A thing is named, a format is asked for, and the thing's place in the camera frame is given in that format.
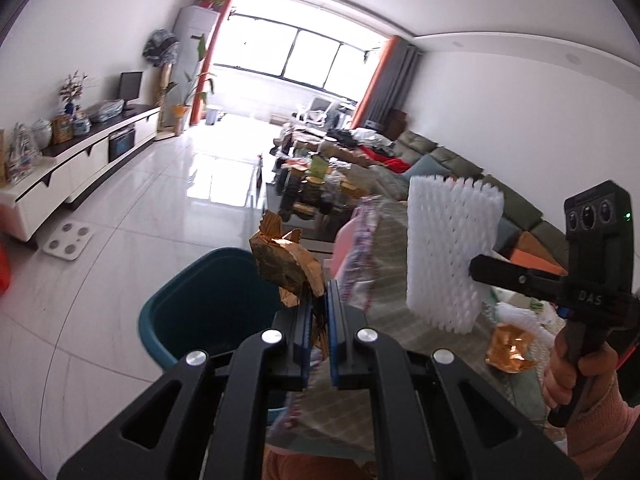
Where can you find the white foam fruit net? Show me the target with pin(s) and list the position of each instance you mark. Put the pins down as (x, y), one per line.
(450, 221)

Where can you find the patterned tablecloth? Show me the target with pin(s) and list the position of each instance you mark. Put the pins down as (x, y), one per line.
(322, 421)

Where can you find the orange curtain left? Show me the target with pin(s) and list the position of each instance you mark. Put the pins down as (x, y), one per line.
(222, 8)

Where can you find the blue-grey cushion far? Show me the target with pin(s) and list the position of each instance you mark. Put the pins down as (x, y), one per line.
(426, 166)

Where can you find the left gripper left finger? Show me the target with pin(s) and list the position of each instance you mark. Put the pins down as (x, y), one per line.
(206, 418)

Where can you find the cluttered coffee table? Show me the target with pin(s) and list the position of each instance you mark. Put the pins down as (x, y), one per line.
(319, 177)

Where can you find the white bathroom scale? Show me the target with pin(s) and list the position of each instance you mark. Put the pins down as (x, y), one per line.
(68, 240)

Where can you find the orange grey curtain right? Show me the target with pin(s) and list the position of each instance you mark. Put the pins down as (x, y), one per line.
(389, 86)

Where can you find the white office chair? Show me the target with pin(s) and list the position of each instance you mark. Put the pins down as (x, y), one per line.
(319, 112)

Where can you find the gold foil snack bag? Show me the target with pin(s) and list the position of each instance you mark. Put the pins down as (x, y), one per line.
(507, 350)

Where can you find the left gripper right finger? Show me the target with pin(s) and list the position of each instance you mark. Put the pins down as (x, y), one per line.
(433, 417)

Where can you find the covered standing fan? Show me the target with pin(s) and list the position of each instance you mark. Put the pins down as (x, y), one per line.
(162, 48)

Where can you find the white tissue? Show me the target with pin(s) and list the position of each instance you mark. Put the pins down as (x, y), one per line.
(533, 323)

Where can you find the teal plastic trash bin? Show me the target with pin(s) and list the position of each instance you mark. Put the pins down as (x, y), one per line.
(211, 305)

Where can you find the small black monitor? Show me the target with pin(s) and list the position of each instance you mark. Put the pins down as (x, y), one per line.
(129, 87)

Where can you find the orange plastic bag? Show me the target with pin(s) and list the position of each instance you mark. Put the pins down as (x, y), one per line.
(5, 271)

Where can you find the gold foil snack wrapper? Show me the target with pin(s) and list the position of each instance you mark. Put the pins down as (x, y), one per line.
(282, 260)

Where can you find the white TV cabinet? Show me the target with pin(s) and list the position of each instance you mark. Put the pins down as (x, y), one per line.
(69, 172)

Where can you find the tall green potted plant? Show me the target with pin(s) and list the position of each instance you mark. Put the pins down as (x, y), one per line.
(180, 91)

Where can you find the orange cushion near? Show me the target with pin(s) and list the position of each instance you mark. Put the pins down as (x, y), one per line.
(537, 260)

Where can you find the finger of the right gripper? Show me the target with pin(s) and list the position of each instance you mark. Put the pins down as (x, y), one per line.
(531, 283)

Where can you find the white standing air conditioner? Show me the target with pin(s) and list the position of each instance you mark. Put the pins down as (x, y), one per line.
(194, 29)

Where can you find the right hand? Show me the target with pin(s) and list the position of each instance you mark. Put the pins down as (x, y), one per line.
(560, 376)

